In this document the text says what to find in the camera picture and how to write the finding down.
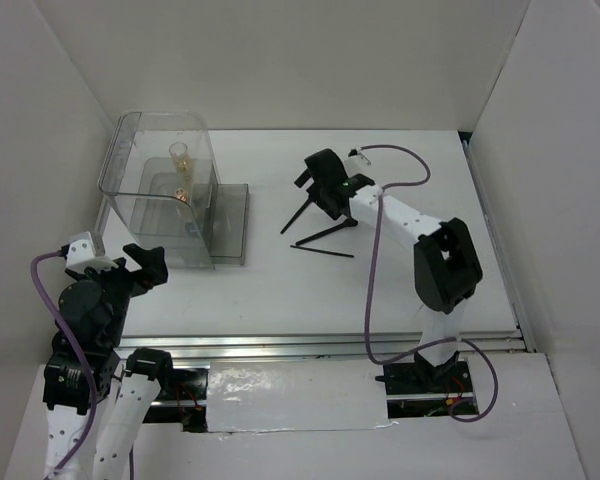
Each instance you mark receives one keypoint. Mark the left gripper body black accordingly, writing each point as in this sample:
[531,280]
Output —
[121,283]

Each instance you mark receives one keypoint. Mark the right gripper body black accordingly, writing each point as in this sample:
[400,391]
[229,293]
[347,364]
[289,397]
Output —
[317,193]

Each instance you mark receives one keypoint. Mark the black makeup brush angled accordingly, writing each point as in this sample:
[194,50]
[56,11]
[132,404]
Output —
[295,216]

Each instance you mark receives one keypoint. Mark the black makeup brush orange tip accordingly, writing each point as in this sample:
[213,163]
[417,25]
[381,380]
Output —
[325,232]

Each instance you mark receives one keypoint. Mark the small beige bottle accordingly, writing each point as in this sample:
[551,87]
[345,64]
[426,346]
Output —
[183,195]

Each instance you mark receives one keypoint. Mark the clear acrylic organizer box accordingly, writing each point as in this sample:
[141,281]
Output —
[161,179]

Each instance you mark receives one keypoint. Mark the thin black eyeliner pencil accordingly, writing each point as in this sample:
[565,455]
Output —
[322,251]

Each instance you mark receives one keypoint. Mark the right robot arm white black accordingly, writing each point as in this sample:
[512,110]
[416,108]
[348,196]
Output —
[446,267]

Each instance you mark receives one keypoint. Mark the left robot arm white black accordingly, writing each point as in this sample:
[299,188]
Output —
[95,402]

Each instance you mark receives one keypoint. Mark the white foil cover plate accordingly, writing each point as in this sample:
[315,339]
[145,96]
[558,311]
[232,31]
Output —
[309,395]

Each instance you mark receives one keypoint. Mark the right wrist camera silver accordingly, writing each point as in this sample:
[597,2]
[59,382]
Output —
[357,156]

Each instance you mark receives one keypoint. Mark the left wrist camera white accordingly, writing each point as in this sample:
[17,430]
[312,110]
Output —
[86,250]

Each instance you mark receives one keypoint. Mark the aluminium front rail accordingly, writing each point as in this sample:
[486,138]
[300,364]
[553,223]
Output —
[198,350]

